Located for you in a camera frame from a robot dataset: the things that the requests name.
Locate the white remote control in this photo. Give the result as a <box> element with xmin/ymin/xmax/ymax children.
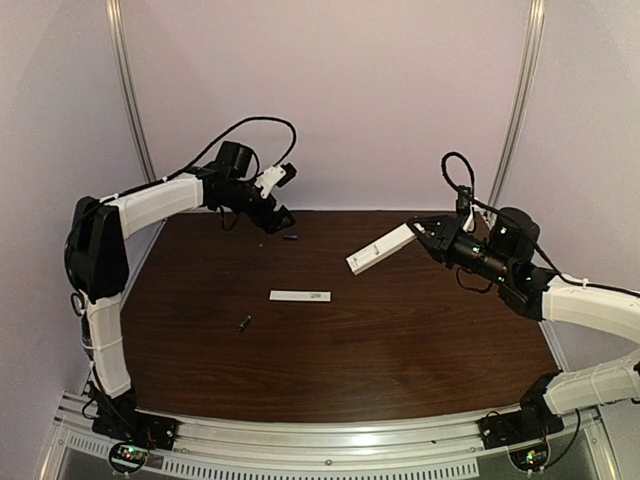
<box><xmin>346</xmin><ymin>224</ymin><xmax>416</xmax><ymax>275</ymax></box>

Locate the white battery cover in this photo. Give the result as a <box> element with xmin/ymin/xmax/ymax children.
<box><xmin>269</xmin><ymin>290</ymin><xmax>332</xmax><ymax>303</ymax></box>

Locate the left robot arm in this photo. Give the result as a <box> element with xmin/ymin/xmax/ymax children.
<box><xmin>63</xmin><ymin>141</ymin><xmax>297</xmax><ymax>399</ymax></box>

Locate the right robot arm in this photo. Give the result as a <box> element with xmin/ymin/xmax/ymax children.
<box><xmin>406</xmin><ymin>207</ymin><xmax>639</xmax><ymax>415</ymax></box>

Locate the black battery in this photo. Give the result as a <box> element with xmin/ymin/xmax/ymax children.
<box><xmin>238</xmin><ymin>315</ymin><xmax>252</xmax><ymax>332</ymax></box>

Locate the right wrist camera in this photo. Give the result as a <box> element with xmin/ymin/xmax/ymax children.
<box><xmin>455</xmin><ymin>186</ymin><xmax>487</xmax><ymax>233</ymax></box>

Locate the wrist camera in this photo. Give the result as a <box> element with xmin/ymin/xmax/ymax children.
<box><xmin>455</xmin><ymin>186</ymin><xmax>487</xmax><ymax>233</ymax></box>
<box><xmin>254</xmin><ymin>163</ymin><xmax>297</xmax><ymax>199</ymax></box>

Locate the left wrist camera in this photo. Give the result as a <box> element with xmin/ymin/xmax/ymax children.
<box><xmin>254</xmin><ymin>163</ymin><xmax>297</xmax><ymax>199</ymax></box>

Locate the right camera cable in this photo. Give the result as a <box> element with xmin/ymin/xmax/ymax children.
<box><xmin>439</xmin><ymin>151</ymin><xmax>476</xmax><ymax>201</ymax></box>

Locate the camera cable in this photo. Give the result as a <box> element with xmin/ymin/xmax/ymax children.
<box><xmin>439</xmin><ymin>151</ymin><xmax>476</xmax><ymax>201</ymax></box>
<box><xmin>164</xmin><ymin>116</ymin><xmax>298</xmax><ymax>181</ymax></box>

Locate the left camera cable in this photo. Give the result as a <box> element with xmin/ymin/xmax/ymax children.
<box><xmin>164</xmin><ymin>116</ymin><xmax>298</xmax><ymax>181</ymax></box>

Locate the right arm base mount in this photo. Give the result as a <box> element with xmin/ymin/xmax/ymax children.
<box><xmin>477</xmin><ymin>396</ymin><xmax>564</xmax><ymax>475</ymax></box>

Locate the front aluminium rail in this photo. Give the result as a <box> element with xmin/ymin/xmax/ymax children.
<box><xmin>42</xmin><ymin>389</ymin><xmax>619</xmax><ymax>480</ymax></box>

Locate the right aluminium frame post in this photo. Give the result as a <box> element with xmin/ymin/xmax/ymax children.
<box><xmin>488</xmin><ymin>0</ymin><xmax>546</xmax><ymax>207</ymax></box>

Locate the aluminium frame post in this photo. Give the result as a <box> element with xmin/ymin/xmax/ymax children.
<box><xmin>105</xmin><ymin>0</ymin><xmax>158</xmax><ymax>197</ymax></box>
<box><xmin>488</xmin><ymin>0</ymin><xmax>546</xmax><ymax>207</ymax></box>

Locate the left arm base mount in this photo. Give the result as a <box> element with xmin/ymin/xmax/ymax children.
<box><xmin>92</xmin><ymin>397</ymin><xmax>179</xmax><ymax>478</ymax></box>

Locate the left aluminium frame post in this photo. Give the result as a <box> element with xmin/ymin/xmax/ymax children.
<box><xmin>105</xmin><ymin>0</ymin><xmax>158</xmax><ymax>197</ymax></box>

